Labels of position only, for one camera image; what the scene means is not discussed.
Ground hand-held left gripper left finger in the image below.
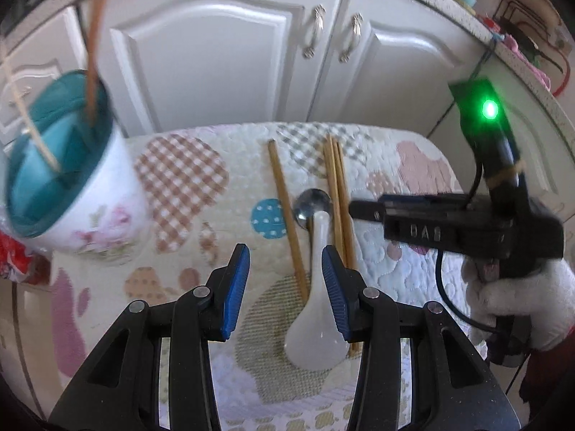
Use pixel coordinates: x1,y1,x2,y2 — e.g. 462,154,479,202
47,243,251,431

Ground person's right hand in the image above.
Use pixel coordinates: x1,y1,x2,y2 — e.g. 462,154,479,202
462,258,575,353

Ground white cabinet door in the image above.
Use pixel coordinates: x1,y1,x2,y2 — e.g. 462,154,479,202
81,0,349,139
310,0,491,139

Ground teal floral cup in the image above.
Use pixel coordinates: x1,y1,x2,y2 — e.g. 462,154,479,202
2,69,151,256

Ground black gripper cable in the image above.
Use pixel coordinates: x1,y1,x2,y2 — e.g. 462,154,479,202
435,251,500,337

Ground pink cloth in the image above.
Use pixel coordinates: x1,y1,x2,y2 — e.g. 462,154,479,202
503,36,552,91

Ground white ceramic spoon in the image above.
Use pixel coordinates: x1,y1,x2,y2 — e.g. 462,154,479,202
284,210,350,370

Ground dark brown chopstick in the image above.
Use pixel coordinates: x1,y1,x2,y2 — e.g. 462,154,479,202
84,0,112,125

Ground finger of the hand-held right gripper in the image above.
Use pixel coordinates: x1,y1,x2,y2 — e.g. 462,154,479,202
349,194,388,224

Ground metal cabinet door handle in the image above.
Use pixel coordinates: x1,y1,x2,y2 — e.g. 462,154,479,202
339,13,364,63
303,4,327,59

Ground wire dish rack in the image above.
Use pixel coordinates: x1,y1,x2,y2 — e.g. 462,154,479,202
493,0,572,96

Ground red small container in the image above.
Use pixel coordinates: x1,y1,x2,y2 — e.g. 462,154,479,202
478,13,509,39

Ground metal spoon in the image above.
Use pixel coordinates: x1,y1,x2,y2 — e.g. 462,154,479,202
293,189,333,244

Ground light bamboo chopstick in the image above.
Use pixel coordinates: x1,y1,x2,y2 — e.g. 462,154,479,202
0,38,62,172

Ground white cabinet drawer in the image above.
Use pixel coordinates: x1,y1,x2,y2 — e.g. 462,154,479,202
0,6,91,145

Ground quilted patterned table cover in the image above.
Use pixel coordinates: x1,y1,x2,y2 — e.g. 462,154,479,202
0,121,490,431

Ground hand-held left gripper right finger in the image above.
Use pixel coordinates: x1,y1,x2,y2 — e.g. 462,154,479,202
321,245,522,431

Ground red plastic bag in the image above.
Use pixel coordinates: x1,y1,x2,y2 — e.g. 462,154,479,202
0,231,51,284

